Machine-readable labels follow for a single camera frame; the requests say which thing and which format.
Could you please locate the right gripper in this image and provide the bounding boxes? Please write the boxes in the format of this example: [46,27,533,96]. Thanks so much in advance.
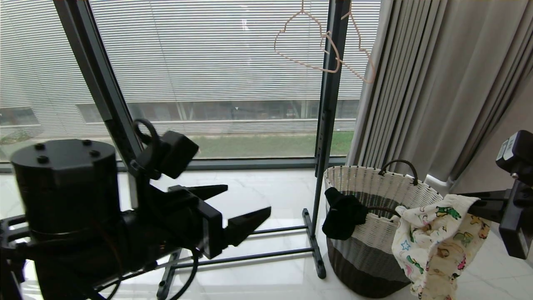
[456,179,533,260]

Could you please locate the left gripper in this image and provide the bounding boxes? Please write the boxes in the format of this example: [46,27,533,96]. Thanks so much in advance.
[121,183,272,267]

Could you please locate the cream printed shorts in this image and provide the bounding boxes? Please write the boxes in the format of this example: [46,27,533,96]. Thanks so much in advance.
[391,194,491,300]

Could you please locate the pink clothes hanger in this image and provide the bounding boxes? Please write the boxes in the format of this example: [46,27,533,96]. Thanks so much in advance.
[274,0,342,74]
[321,0,376,84]

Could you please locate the black clothes rack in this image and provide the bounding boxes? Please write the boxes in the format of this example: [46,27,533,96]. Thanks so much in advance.
[157,0,350,300]

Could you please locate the white laundry basket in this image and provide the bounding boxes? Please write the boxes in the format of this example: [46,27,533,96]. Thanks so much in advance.
[324,160,444,298]

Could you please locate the black garment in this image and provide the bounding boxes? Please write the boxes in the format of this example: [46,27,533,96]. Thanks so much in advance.
[321,187,369,241]

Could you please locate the beige curtain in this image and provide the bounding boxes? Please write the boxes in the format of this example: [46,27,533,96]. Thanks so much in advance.
[347,0,533,184]

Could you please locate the window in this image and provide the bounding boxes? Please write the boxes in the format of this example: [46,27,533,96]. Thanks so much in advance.
[0,0,381,173]

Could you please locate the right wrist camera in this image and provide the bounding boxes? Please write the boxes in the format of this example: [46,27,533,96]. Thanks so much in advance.
[496,130,533,186]

